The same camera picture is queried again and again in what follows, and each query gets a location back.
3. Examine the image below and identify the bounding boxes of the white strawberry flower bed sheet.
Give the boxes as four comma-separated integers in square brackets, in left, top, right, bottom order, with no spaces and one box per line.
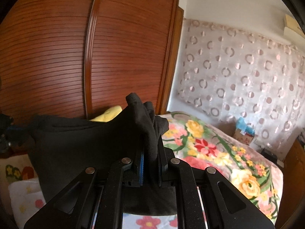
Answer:
[8,178,178,228]

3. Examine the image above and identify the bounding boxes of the blue item on small box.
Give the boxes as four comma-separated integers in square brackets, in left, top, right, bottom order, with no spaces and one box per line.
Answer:
[233,117,255,146]

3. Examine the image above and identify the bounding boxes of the pink floral blanket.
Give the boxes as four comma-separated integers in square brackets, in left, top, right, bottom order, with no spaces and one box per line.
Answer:
[162,112,283,222]

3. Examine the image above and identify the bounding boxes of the yellow pillow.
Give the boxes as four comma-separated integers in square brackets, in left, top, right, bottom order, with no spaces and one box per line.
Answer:
[91,106,123,123]

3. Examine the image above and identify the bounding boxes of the long wooden cabinet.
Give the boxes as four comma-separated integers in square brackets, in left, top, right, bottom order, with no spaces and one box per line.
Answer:
[275,139,304,228]

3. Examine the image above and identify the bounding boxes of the brown wooden louvered wardrobe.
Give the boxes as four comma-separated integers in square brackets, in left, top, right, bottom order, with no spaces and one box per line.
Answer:
[1,0,183,125]

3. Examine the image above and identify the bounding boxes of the black pants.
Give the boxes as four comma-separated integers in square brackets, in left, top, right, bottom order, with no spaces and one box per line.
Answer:
[29,93,176,216]

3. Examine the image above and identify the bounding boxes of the sheer circle pattern curtain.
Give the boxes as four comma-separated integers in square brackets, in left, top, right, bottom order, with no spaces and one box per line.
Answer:
[176,19,304,151]

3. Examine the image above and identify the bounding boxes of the wall air conditioner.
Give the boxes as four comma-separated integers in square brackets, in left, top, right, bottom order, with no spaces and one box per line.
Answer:
[283,15,304,47]

